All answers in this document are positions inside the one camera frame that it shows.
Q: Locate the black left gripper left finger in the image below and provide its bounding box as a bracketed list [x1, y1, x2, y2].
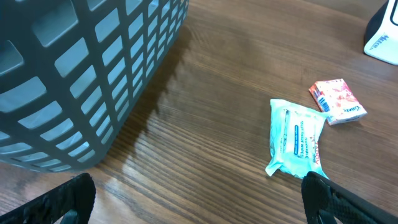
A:
[1, 173, 96, 224]

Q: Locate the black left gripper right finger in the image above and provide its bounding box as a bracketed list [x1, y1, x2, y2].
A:
[301, 172, 397, 224]

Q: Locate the teal white tissue pack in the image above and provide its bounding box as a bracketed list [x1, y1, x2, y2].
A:
[265, 99, 328, 179]

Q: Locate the small red white box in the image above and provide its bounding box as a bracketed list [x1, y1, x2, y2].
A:
[308, 78, 367, 126]

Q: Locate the white barcode scanner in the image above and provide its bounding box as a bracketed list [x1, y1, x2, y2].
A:
[364, 0, 397, 65]

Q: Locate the grey plastic mesh basket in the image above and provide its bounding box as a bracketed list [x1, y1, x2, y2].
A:
[1, 0, 189, 172]

